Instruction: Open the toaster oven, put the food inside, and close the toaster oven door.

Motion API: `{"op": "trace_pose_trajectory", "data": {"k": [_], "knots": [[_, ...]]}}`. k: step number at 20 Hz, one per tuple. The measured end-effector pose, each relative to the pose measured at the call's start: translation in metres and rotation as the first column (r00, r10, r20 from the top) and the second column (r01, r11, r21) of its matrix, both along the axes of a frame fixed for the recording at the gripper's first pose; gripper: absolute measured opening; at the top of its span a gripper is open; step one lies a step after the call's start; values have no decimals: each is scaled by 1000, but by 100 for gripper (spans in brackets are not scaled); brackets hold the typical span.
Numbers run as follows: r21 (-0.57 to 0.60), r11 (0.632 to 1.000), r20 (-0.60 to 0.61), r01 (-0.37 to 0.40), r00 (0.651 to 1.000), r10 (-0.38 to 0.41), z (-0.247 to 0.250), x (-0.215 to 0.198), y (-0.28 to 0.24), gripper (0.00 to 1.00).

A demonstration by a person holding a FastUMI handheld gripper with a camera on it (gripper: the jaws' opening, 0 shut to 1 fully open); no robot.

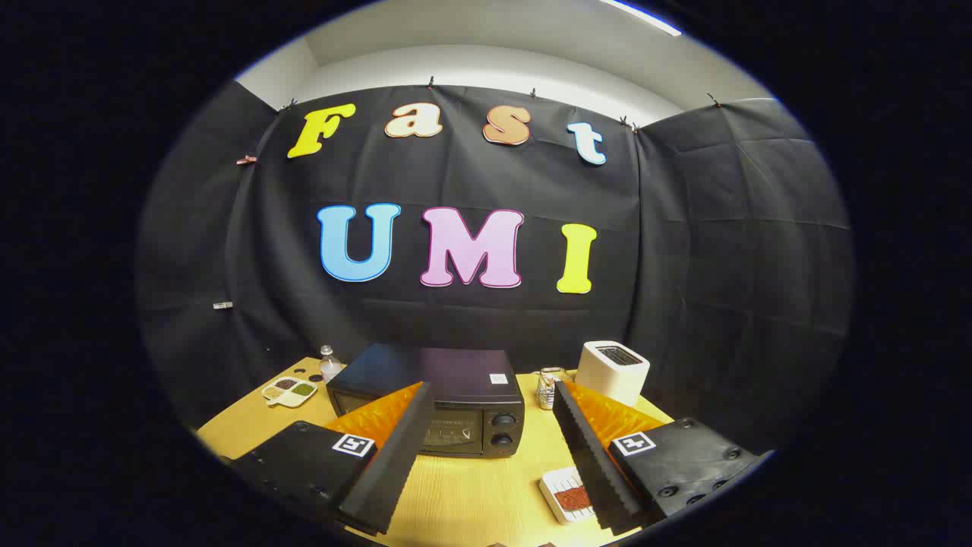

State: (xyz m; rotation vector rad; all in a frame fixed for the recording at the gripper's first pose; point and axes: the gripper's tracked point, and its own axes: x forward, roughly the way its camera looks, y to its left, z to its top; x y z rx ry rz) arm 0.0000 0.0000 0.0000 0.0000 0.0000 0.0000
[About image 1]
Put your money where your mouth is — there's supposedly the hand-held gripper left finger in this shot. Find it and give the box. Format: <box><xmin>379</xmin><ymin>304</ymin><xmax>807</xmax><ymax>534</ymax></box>
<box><xmin>228</xmin><ymin>381</ymin><xmax>435</xmax><ymax>536</ymax></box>

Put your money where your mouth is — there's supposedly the white divided spice dish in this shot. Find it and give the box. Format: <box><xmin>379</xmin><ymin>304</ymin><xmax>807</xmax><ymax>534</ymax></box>
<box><xmin>261</xmin><ymin>376</ymin><xmax>318</xmax><ymax>409</ymax></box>

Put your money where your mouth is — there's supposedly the reddish brown meat slice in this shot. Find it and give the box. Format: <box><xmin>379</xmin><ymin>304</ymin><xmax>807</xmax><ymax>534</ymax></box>
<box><xmin>554</xmin><ymin>486</ymin><xmax>592</xmax><ymax>514</ymax></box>

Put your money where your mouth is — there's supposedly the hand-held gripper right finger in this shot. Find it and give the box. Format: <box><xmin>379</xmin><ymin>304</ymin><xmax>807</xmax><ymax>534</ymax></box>
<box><xmin>552</xmin><ymin>380</ymin><xmax>764</xmax><ymax>536</ymax></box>

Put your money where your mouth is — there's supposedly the white slot toaster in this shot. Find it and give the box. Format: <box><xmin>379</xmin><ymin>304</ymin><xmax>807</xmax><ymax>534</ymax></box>
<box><xmin>575</xmin><ymin>340</ymin><xmax>651</xmax><ymax>407</ymax></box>

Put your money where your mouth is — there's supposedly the black toaster oven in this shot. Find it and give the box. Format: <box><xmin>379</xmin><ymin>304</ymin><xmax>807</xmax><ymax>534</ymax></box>
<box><xmin>327</xmin><ymin>343</ymin><xmax>526</xmax><ymax>459</ymax></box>

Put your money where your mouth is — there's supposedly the white ribbed tray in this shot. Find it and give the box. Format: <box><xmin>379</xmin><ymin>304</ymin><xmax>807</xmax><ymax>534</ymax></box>
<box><xmin>539</xmin><ymin>466</ymin><xmax>601</xmax><ymax>526</ymax></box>

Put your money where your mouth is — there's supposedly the wire mesh basket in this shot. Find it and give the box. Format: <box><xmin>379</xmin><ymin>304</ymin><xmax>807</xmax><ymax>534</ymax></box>
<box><xmin>536</xmin><ymin>368</ymin><xmax>566</xmax><ymax>411</ymax></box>

